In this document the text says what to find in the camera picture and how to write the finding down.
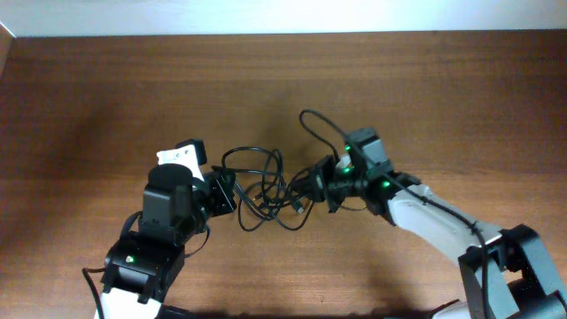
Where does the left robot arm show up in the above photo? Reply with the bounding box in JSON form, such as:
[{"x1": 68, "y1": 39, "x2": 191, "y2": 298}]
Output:
[{"x1": 93, "y1": 164, "x2": 236, "y2": 318}]

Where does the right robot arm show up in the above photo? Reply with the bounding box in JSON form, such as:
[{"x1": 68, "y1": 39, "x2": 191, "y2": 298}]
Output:
[{"x1": 308, "y1": 128, "x2": 566, "y2": 319}]

